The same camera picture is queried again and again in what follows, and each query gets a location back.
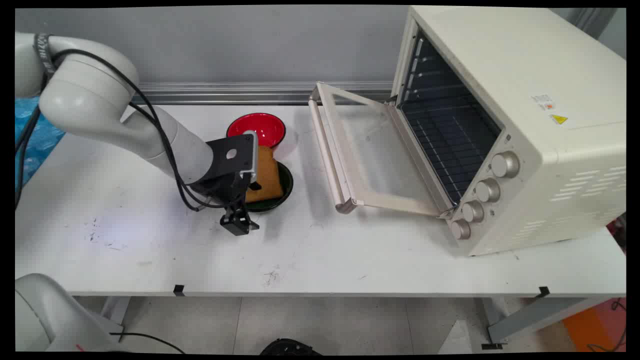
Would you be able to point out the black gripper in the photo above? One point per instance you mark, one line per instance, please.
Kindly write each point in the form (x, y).
(217, 187)

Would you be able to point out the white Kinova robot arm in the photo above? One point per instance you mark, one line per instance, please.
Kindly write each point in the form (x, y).
(100, 110)

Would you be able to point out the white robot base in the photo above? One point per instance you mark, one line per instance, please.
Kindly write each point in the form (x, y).
(45, 320)

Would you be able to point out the brown toast slice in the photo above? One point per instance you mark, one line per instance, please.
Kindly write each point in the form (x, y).
(267, 177)

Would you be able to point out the dark green bowl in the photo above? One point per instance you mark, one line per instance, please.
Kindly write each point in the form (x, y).
(286, 185)

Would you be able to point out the black tape piece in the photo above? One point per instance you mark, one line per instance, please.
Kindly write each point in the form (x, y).
(178, 289)
(544, 291)

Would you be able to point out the red bowl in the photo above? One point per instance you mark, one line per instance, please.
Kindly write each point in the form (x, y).
(256, 127)

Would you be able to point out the black round floor object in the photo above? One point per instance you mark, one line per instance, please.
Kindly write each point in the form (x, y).
(287, 347)

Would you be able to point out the grey table leg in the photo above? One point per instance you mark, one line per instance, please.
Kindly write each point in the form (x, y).
(535, 317)
(117, 310)

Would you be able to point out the blue plastic sheet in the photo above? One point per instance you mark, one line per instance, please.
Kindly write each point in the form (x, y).
(40, 140)

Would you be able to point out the silver oven knob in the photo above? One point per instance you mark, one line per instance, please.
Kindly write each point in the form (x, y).
(461, 229)
(505, 164)
(488, 190)
(473, 211)

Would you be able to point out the white label sticker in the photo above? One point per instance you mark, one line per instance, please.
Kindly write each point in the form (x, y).
(543, 102)

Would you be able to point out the yellow warning sticker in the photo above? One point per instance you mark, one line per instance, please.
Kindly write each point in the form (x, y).
(559, 119)

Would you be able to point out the cream toaster oven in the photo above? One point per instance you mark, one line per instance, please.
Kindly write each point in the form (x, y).
(545, 75)

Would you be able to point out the orange floor mat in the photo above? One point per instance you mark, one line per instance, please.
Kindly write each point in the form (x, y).
(595, 325)

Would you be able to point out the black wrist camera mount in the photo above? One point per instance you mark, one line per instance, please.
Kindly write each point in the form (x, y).
(235, 155)

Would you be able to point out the aluminium wall rail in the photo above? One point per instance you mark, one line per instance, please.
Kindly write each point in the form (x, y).
(250, 93)

